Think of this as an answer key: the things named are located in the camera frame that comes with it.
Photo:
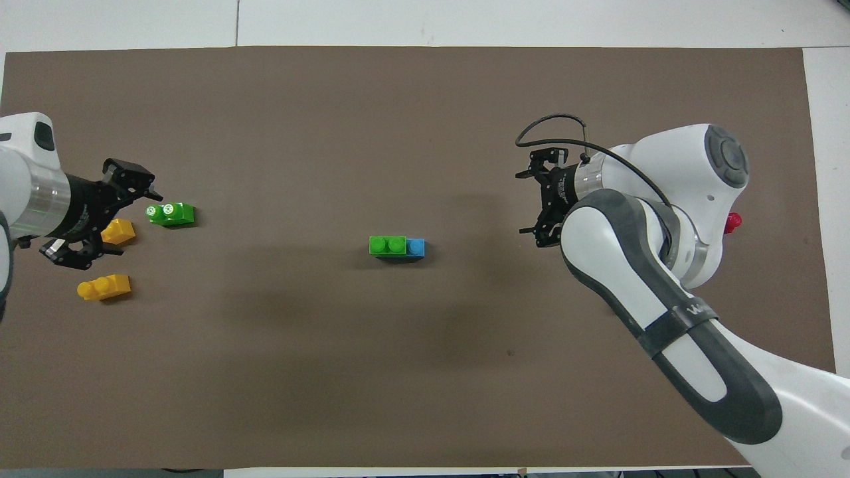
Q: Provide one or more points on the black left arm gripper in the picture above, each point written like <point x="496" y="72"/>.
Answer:
<point x="86" y="209"/>

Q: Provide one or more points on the brown table mat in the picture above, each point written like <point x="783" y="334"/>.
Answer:
<point x="332" y="133"/>

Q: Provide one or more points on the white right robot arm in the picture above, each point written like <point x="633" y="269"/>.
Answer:
<point x="631" y="252"/>

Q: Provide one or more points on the small red toy brick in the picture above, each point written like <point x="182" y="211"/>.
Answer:
<point x="733" y="222"/>

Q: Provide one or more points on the yellow two-stud toy brick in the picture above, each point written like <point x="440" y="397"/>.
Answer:
<point x="103" y="287"/>
<point x="119" y="231"/>

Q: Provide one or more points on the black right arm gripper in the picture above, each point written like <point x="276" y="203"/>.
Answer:
<point x="556" y="196"/>

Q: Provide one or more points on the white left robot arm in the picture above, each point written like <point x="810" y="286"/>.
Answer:
<point x="26" y="179"/>

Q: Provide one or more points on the plain green toy brick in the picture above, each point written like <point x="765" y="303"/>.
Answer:
<point x="387" y="245"/>

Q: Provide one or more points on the blue three-stud toy brick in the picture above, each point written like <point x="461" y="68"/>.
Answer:
<point x="416" y="247"/>

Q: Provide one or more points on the green brick with stickered studs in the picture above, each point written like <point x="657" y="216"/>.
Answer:
<point x="170" y="214"/>

